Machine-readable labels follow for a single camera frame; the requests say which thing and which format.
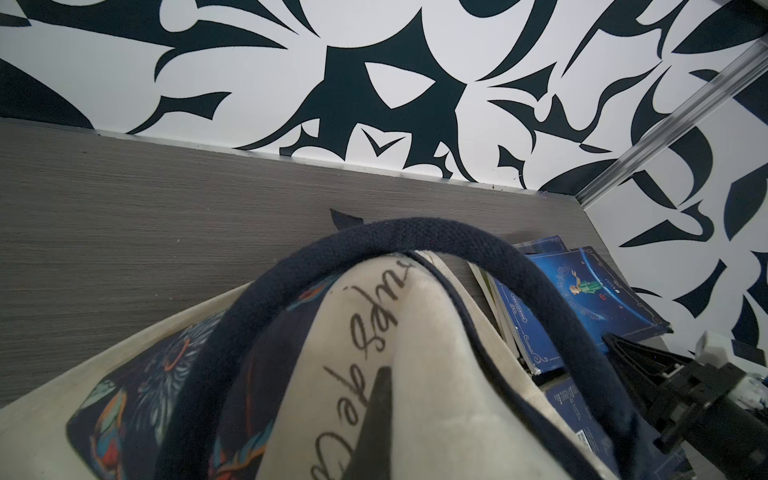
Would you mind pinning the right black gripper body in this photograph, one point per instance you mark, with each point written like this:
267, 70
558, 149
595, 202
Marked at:
718, 408

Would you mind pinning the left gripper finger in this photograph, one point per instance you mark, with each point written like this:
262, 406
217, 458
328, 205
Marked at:
372, 457

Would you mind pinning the cream canvas tote bag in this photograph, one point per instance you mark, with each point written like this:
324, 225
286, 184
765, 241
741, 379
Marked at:
272, 380

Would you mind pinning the dark blue bottom book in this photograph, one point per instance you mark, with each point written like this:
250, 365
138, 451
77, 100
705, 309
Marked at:
596, 294

